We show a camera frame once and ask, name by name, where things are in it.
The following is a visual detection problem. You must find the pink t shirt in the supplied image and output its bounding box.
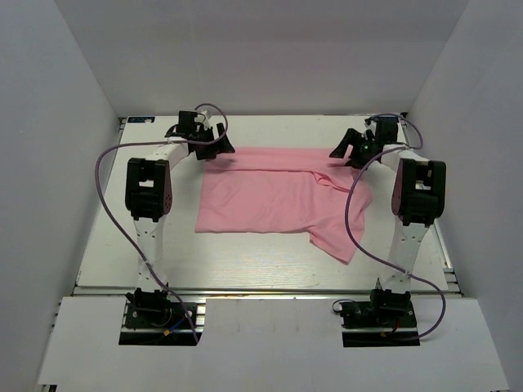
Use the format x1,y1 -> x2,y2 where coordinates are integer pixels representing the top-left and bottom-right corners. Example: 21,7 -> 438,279
195,147 -> 373,264

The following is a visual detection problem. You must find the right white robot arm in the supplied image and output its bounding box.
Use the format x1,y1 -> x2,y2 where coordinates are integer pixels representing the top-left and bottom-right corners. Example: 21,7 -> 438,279
329,114 -> 447,294

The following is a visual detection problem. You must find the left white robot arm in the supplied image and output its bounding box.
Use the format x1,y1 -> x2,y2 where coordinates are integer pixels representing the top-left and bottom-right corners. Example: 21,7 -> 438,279
125,104 -> 235,291

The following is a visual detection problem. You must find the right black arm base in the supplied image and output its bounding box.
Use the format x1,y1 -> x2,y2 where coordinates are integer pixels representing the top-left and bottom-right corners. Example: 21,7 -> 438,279
332,288 -> 420,348

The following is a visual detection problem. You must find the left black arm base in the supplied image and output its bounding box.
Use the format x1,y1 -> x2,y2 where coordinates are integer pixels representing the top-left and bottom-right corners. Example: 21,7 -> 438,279
118,288 -> 205,346

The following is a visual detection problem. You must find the right blue table label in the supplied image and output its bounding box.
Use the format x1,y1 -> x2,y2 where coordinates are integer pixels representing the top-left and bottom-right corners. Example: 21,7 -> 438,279
377,116 -> 399,123

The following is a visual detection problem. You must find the blue table label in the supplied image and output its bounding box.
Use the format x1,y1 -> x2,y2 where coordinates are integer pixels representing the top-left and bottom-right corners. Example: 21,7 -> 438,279
127,116 -> 155,123
377,116 -> 399,123

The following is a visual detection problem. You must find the left blue table label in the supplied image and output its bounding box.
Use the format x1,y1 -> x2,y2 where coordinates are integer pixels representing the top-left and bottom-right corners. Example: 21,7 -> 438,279
127,116 -> 155,123

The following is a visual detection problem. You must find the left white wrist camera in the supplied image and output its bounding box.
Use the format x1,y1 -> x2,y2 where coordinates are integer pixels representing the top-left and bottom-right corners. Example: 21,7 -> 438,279
195,109 -> 212,129

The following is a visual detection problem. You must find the aluminium table front rail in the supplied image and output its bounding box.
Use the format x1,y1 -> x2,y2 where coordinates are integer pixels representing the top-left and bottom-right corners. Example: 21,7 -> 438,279
73,285 -> 465,298

